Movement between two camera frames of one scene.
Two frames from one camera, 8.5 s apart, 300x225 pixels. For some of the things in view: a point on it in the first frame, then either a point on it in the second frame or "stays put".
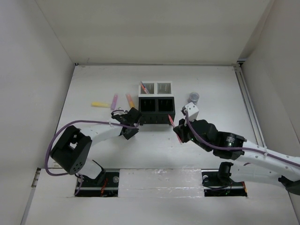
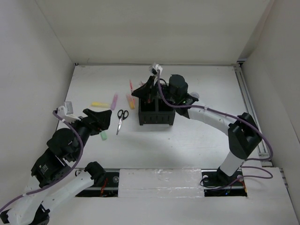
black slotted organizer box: x=156 y=110 stays put
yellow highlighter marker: x=100 y=104 stays put
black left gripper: x=129 y=135 to x=98 y=121
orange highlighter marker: x=130 y=101 stays put
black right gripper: x=181 y=129 to x=147 y=91
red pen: x=174 y=126 to x=131 y=85
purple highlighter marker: x=114 y=102 stays put
